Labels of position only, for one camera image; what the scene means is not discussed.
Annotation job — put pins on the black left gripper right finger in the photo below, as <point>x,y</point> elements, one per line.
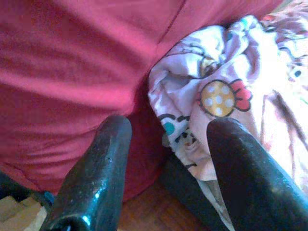
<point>252,187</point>

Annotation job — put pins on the pink cartoon print blanket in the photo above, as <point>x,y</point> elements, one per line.
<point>216,60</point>

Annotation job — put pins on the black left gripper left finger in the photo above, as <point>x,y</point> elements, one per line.
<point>96,180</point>

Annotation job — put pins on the red pillow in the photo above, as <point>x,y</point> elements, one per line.
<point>72,72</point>

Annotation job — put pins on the brown cardboard piece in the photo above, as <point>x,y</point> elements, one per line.
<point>19,214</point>

